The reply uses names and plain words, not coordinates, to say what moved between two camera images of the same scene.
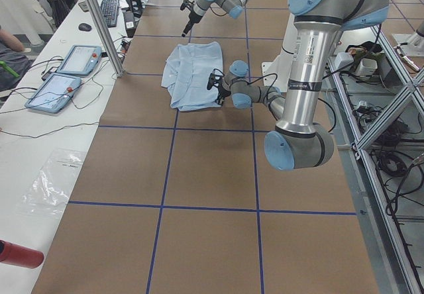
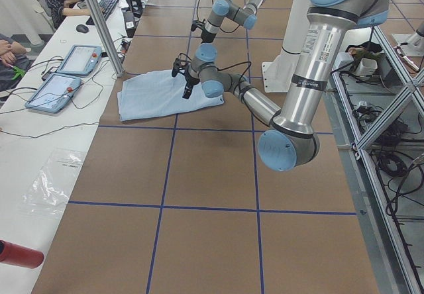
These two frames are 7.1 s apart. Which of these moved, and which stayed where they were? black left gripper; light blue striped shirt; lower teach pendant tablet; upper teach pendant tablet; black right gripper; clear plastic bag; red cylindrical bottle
Moved: black left gripper; light blue striped shirt; black right gripper
Stayed: clear plastic bag; lower teach pendant tablet; upper teach pendant tablet; red cylindrical bottle
